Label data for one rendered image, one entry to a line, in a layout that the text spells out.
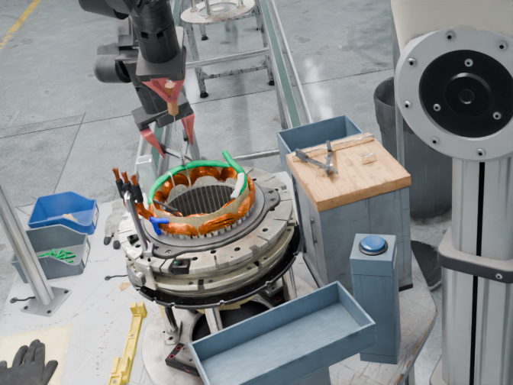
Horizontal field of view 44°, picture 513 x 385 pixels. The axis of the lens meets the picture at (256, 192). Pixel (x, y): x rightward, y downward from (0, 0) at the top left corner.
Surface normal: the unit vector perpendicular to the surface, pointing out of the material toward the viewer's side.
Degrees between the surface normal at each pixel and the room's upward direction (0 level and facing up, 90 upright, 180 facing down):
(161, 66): 21
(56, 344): 0
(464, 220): 90
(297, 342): 0
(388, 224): 90
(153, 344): 0
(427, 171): 93
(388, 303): 90
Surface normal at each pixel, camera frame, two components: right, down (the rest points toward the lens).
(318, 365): 0.39, 0.44
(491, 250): -0.54, 0.53
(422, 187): -0.20, 0.60
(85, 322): -0.16, -0.83
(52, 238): 0.05, 0.51
